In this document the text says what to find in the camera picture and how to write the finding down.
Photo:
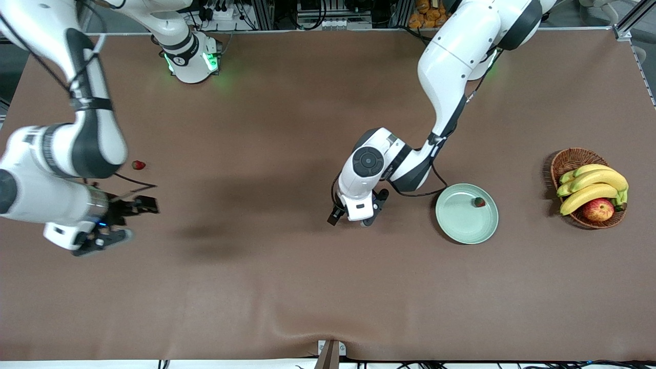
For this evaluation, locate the dark slanted pole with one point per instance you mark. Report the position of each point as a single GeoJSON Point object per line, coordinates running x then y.
{"type": "Point", "coordinates": [328, 359]}

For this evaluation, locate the orange packaged snacks pile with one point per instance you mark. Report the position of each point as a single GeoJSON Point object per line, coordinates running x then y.
{"type": "Point", "coordinates": [428, 15]}

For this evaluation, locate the aluminium frame post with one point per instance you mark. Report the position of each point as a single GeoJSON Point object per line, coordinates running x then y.
{"type": "Point", "coordinates": [264, 13]}
{"type": "Point", "coordinates": [402, 13]}

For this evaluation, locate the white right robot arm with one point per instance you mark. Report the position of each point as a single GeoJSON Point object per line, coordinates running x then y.
{"type": "Point", "coordinates": [36, 154]}

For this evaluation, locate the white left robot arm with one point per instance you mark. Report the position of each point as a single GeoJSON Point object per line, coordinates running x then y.
{"type": "Point", "coordinates": [451, 56]}

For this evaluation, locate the white power strip with plugs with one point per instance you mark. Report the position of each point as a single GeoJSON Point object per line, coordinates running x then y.
{"type": "Point", "coordinates": [223, 14]}

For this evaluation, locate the red strawberry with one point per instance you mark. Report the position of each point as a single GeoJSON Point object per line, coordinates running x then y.
{"type": "Point", "coordinates": [479, 202]}
{"type": "Point", "coordinates": [139, 165]}

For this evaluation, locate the brown wicker basket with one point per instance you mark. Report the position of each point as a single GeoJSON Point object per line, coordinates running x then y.
{"type": "Point", "coordinates": [569, 159]}

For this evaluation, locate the aluminium diagonal strut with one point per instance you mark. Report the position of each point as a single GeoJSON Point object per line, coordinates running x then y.
{"type": "Point", "coordinates": [622, 32]}

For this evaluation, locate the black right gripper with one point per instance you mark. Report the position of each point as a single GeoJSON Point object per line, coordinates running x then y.
{"type": "Point", "coordinates": [119, 211]}

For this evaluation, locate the yellow banana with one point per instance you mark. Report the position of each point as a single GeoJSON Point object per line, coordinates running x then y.
{"type": "Point", "coordinates": [564, 189]}
{"type": "Point", "coordinates": [584, 197]}
{"type": "Point", "coordinates": [589, 169]}
{"type": "Point", "coordinates": [599, 178]}

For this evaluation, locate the table cover mat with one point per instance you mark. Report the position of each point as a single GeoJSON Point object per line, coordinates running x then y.
{"type": "Point", "coordinates": [256, 154]}

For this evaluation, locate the pale green round plate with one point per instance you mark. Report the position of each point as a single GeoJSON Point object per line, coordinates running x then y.
{"type": "Point", "coordinates": [464, 220]}

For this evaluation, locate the silver metal bracket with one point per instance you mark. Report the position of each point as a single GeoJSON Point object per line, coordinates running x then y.
{"type": "Point", "coordinates": [341, 348]}

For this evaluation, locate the red yellow apple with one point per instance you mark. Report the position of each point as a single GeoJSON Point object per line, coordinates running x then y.
{"type": "Point", "coordinates": [598, 210]}

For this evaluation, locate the long white socket strip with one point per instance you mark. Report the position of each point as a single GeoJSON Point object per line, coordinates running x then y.
{"type": "Point", "coordinates": [333, 24]}

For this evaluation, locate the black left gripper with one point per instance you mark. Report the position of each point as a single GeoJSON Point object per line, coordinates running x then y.
{"type": "Point", "coordinates": [335, 214]}

